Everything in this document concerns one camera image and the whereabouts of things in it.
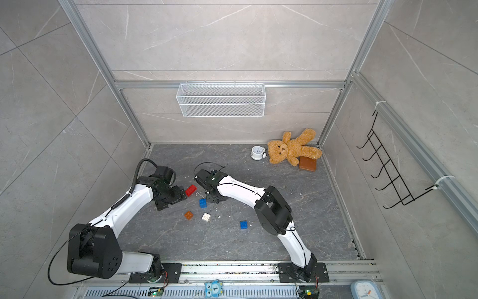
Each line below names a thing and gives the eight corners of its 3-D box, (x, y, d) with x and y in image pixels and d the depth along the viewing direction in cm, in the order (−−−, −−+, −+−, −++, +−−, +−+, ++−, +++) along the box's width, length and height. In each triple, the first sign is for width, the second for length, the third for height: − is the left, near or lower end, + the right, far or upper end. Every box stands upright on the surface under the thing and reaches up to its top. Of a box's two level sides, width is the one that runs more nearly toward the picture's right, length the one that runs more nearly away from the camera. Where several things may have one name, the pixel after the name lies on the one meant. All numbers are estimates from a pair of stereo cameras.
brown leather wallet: (298, 168, 110) (300, 164, 107) (298, 160, 115) (300, 155, 111) (314, 171, 109) (316, 167, 105) (314, 163, 113) (316, 158, 110)
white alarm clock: (250, 159, 113) (250, 155, 110) (250, 149, 119) (250, 145, 115) (265, 159, 114) (266, 155, 110) (264, 150, 119) (265, 145, 116)
